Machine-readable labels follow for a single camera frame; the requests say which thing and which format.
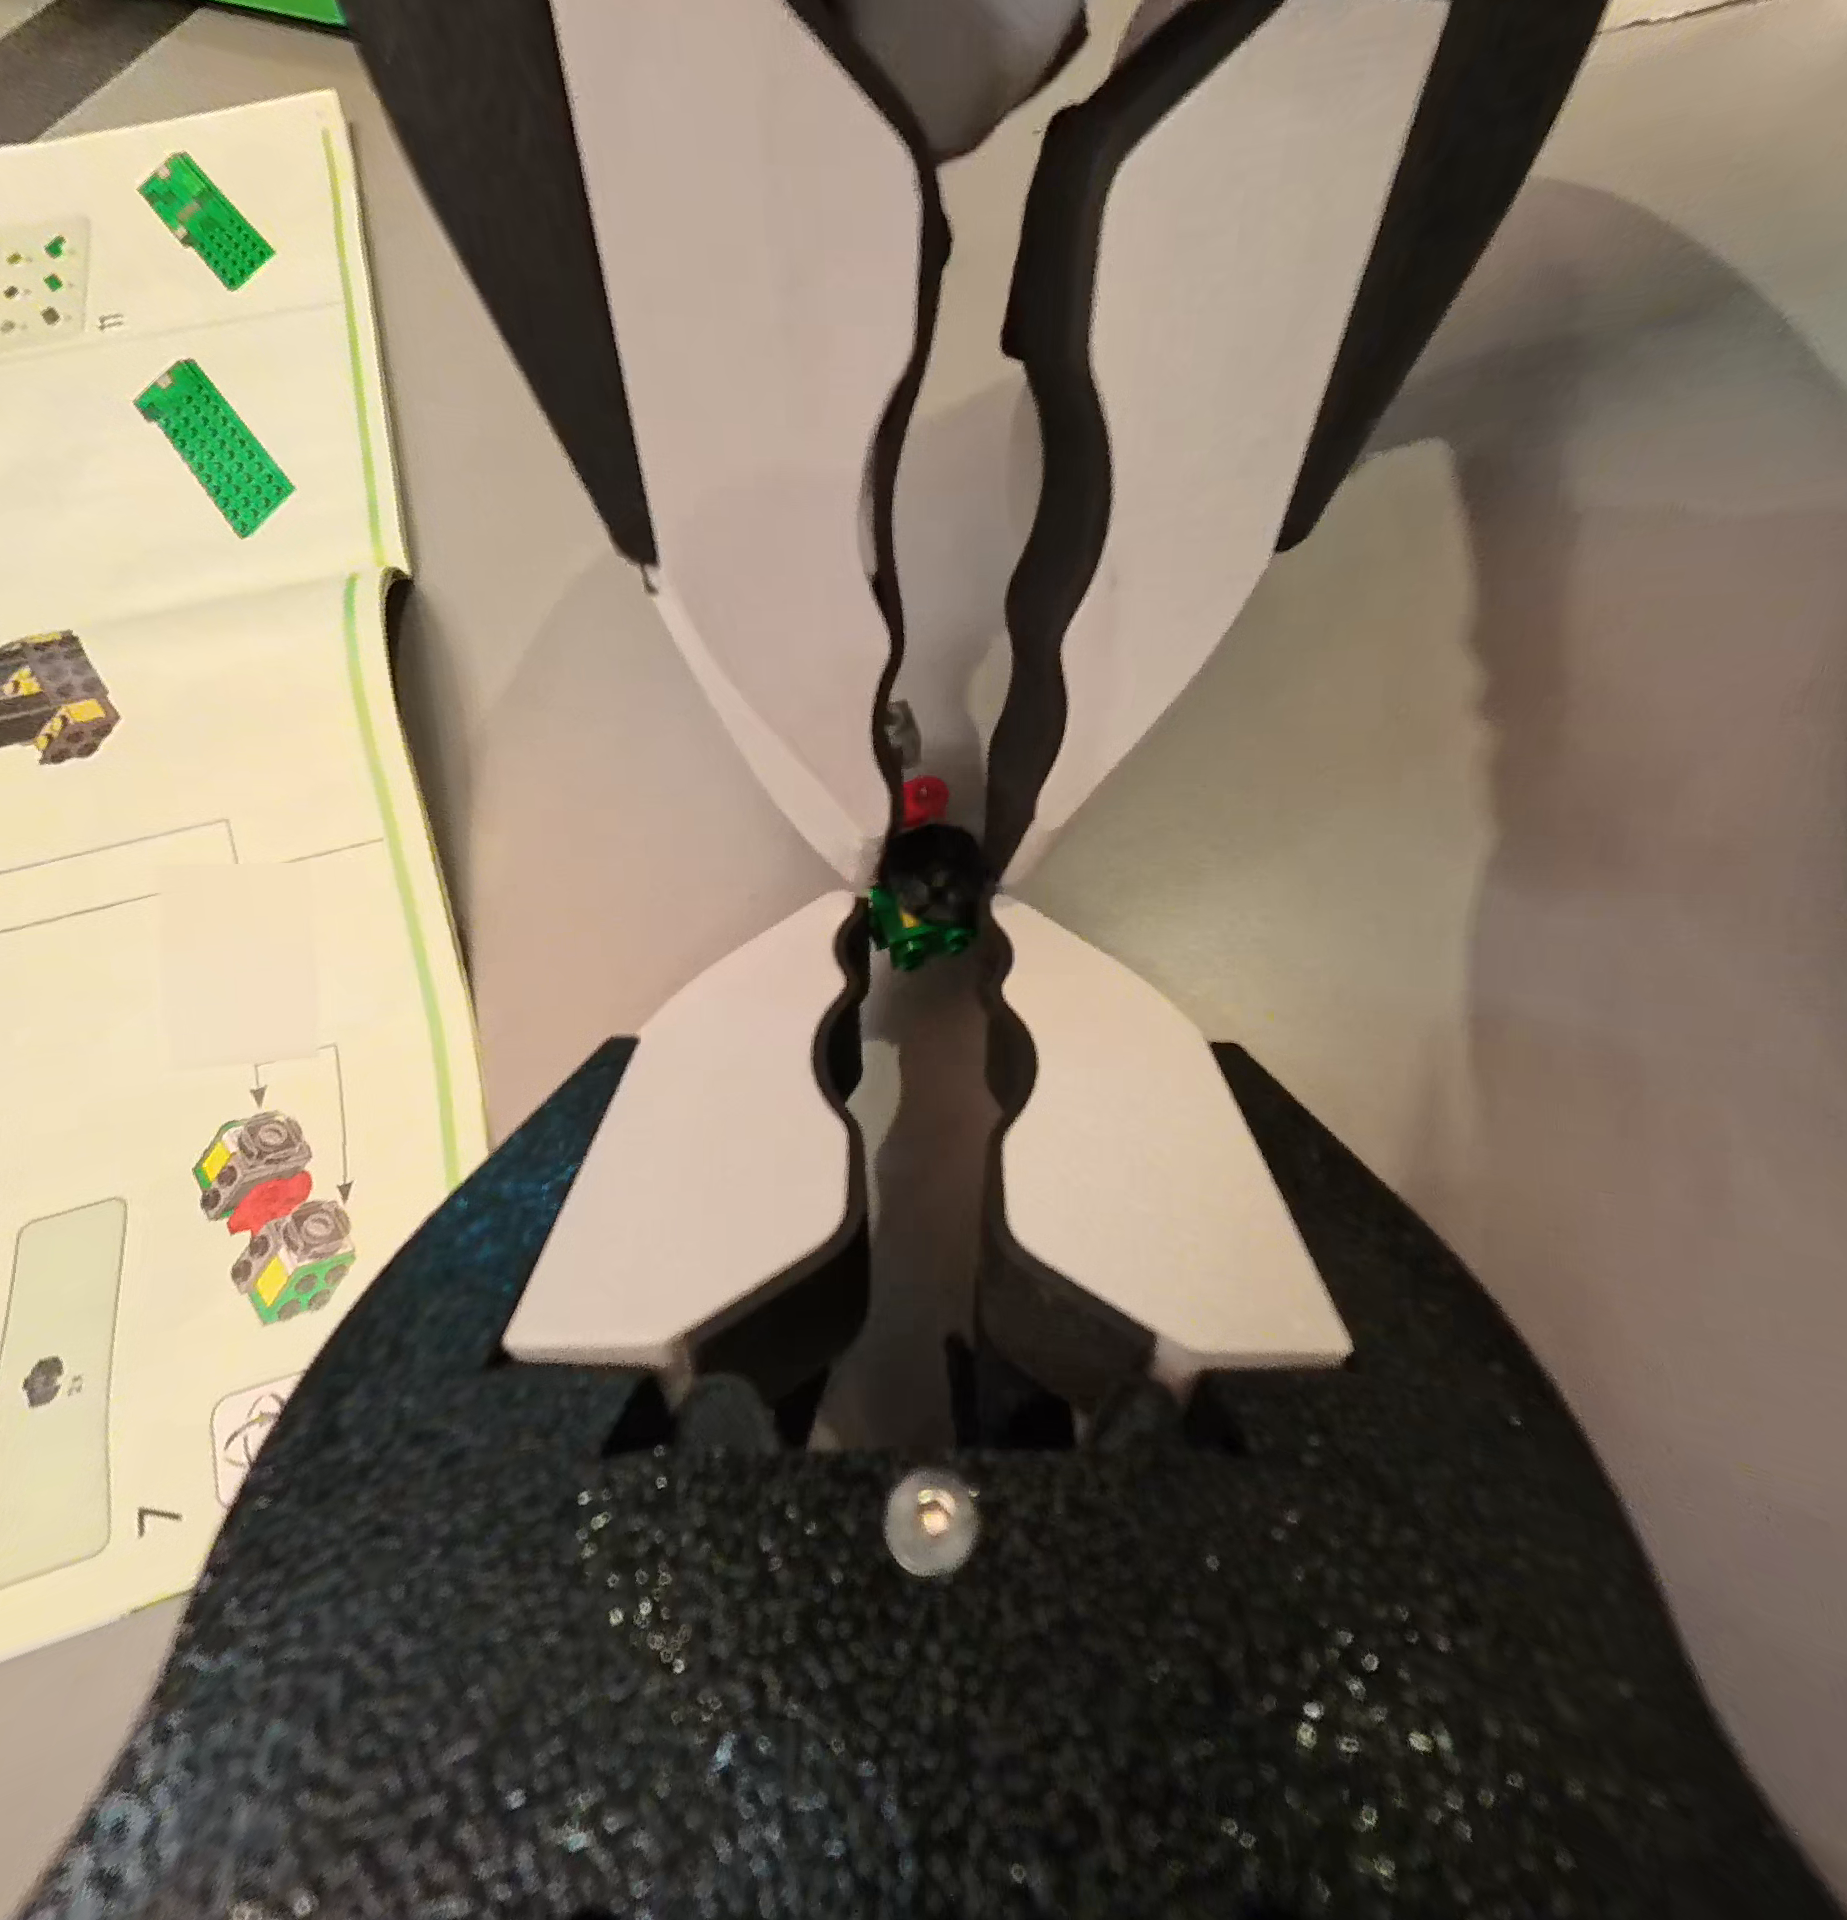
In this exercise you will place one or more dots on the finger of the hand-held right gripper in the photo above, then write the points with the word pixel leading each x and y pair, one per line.
pixel 759 375
pixel 1163 450

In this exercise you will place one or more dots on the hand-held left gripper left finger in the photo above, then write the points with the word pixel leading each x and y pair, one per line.
pixel 684 1186

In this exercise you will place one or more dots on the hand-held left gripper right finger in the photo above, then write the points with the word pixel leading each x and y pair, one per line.
pixel 1163 1186

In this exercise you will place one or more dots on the small toy brick assembly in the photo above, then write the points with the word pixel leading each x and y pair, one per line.
pixel 924 885

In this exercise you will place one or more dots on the grey desk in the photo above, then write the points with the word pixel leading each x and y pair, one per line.
pixel 1614 901

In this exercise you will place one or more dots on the green box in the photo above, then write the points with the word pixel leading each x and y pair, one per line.
pixel 270 7

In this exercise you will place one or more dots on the toy brick instruction booklet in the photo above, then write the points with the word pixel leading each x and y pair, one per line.
pixel 113 675

